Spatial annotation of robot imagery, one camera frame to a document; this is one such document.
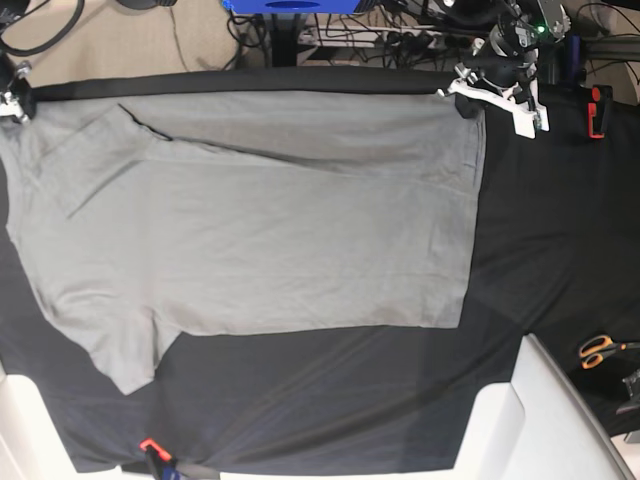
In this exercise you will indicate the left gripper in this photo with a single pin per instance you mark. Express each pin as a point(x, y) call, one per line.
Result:
point(496, 65)

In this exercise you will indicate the grey T-shirt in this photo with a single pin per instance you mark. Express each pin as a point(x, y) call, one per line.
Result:
point(138, 219)

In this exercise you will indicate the blue bin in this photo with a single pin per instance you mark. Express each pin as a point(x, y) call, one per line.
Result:
point(247, 7)

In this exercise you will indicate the black table leg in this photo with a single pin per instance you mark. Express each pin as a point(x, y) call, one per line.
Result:
point(284, 30)

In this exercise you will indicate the white table frame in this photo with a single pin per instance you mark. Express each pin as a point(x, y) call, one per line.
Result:
point(536, 426)
point(31, 447)

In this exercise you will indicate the black tablecloth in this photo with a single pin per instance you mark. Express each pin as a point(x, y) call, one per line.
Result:
point(555, 254)

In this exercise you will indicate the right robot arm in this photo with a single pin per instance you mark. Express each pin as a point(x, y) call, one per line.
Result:
point(32, 32)

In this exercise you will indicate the white table frame left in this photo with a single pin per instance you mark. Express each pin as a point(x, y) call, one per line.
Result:
point(31, 447)

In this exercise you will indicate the orange handled scissors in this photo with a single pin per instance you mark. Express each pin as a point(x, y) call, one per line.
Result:
point(597, 349)

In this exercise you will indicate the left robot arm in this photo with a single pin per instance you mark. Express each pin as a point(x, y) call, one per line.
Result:
point(540, 24)

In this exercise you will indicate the red black clamp right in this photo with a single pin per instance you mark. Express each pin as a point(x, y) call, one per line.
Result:
point(598, 111)

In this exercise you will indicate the red clamp bottom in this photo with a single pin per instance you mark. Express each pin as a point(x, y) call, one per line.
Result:
point(161, 464)

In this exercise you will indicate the white power strip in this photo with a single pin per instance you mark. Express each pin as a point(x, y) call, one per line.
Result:
point(358, 37)

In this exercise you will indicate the white table frame right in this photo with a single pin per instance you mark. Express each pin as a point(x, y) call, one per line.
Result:
point(536, 426)

